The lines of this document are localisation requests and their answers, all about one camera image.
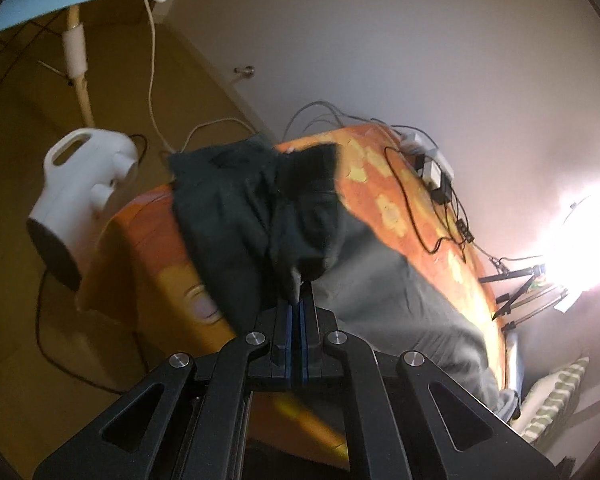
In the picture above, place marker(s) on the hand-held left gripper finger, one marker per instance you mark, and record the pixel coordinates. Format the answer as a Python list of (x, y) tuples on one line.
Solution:
[(304, 330), (293, 330)]

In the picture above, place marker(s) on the dark grey pants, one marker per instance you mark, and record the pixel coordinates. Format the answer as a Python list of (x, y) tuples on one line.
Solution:
[(260, 210)]

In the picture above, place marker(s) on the orange floral blanket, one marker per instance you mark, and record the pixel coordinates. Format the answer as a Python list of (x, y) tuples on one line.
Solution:
[(375, 180)]

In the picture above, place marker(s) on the black power adapter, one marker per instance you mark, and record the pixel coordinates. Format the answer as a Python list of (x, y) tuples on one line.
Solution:
[(442, 191)]

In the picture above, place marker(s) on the white power strip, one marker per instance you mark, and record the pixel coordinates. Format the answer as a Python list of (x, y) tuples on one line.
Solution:
[(430, 165)]

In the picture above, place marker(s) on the black tripod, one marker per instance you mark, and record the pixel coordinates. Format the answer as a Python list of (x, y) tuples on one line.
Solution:
[(512, 275)]

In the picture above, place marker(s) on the silver tripod legs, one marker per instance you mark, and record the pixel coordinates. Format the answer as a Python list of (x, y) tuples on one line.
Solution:
[(522, 305)]

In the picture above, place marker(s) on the green striped pillow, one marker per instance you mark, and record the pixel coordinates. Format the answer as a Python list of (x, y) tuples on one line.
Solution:
[(555, 400)]

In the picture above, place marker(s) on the metal door stopper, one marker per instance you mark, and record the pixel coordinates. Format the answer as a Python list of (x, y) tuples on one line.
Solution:
[(245, 71)]

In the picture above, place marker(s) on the white fan heater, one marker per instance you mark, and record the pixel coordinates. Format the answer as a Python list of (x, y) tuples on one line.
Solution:
[(80, 175)]

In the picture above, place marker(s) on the wooden stand leg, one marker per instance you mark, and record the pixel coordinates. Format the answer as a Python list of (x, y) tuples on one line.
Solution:
[(77, 60)]

